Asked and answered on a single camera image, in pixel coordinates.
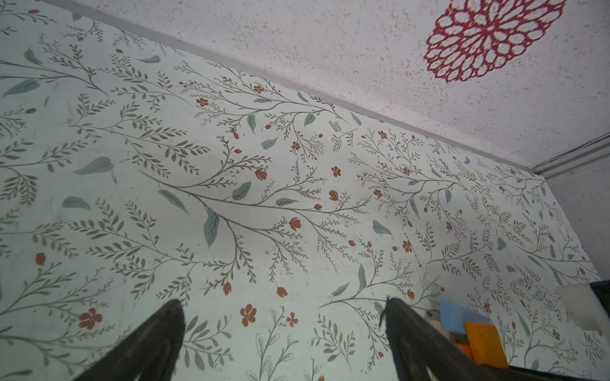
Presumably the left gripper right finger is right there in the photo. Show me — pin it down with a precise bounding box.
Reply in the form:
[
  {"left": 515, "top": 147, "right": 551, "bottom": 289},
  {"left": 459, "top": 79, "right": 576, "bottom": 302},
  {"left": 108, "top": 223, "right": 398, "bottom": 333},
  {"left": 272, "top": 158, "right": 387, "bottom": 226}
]
[{"left": 381, "top": 298, "right": 498, "bottom": 380}]

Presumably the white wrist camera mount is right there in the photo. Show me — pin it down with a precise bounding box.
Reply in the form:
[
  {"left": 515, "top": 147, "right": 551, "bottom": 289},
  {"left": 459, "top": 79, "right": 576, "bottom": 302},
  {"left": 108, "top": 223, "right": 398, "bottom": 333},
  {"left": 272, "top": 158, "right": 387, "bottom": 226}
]
[{"left": 557, "top": 280, "right": 610, "bottom": 341}]

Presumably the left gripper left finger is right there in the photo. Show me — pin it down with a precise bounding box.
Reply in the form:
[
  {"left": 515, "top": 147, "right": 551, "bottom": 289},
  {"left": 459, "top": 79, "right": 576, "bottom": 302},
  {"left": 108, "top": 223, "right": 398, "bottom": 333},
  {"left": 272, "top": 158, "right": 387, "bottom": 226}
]
[{"left": 76, "top": 299, "right": 185, "bottom": 380}]

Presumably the green rectangular block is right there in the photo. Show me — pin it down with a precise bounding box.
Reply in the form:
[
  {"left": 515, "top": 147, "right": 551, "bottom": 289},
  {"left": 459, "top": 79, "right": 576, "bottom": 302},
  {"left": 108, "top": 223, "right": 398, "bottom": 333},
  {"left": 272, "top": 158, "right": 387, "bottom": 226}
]
[{"left": 455, "top": 335, "right": 470, "bottom": 345}]

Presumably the natural wood rectangular block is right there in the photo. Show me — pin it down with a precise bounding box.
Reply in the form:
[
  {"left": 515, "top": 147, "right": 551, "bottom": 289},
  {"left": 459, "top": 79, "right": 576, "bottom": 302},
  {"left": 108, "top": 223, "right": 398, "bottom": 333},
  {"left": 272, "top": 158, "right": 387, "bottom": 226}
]
[{"left": 427, "top": 319, "right": 455, "bottom": 343}]

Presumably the red rectangular block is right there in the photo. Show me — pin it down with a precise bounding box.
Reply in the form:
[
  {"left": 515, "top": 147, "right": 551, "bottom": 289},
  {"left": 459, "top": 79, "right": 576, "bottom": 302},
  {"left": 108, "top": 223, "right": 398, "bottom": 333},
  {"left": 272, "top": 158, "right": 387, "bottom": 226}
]
[{"left": 454, "top": 343, "right": 473, "bottom": 360}]

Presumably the orange rectangular block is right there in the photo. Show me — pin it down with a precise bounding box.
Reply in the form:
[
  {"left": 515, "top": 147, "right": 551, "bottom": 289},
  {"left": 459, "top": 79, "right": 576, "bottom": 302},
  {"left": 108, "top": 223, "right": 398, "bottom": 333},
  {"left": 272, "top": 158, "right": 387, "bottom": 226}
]
[{"left": 465, "top": 323, "right": 509, "bottom": 369}]

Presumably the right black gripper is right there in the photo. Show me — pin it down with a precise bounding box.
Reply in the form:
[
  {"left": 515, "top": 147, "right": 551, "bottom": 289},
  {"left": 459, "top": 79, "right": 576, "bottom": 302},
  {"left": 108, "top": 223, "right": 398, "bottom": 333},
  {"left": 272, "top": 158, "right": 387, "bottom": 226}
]
[{"left": 485, "top": 364, "right": 597, "bottom": 381}]

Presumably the light blue rectangular block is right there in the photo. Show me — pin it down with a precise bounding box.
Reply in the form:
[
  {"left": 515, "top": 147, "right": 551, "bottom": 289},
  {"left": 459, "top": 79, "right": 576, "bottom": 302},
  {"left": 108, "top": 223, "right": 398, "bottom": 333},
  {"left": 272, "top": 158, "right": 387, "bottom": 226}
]
[{"left": 440, "top": 301, "right": 492, "bottom": 336}]

